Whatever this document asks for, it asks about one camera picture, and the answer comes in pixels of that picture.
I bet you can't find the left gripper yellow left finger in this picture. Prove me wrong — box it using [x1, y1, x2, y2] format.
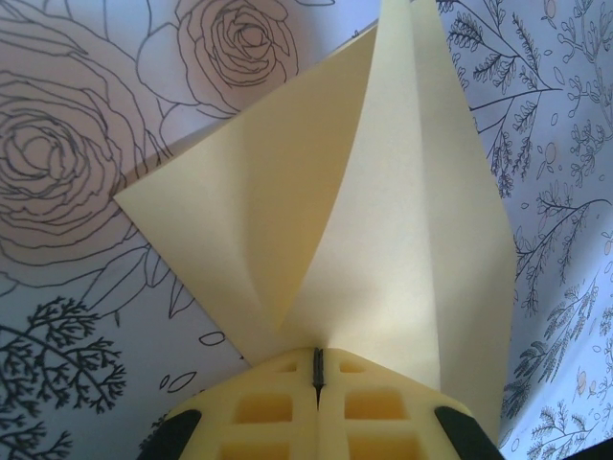
[136, 347, 321, 460]

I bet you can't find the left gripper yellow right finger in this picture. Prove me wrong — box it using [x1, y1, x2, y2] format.
[318, 347, 502, 460]

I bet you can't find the yellow cloth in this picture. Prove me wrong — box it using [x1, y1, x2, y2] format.
[113, 0, 516, 399]

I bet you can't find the floral patterned table cover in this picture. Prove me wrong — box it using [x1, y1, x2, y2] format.
[0, 0, 613, 460]

